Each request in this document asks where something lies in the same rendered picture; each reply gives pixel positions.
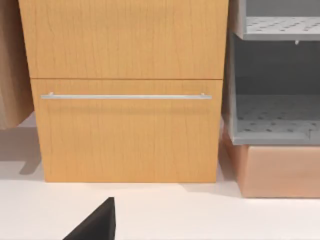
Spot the grey pierced drawer inside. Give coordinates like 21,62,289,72
228,0,320,146

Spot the long metal handle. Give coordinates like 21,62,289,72
40,92,213,101

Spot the wooden drawer front with handle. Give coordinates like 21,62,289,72
30,78,224,184

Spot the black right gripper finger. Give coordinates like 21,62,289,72
62,196,117,240

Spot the salmon-coloured box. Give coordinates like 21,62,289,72
221,129,320,199

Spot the plain wooden drawer front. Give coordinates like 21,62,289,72
17,0,230,80

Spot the pale wooden cupboard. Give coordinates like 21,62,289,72
0,0,35,130

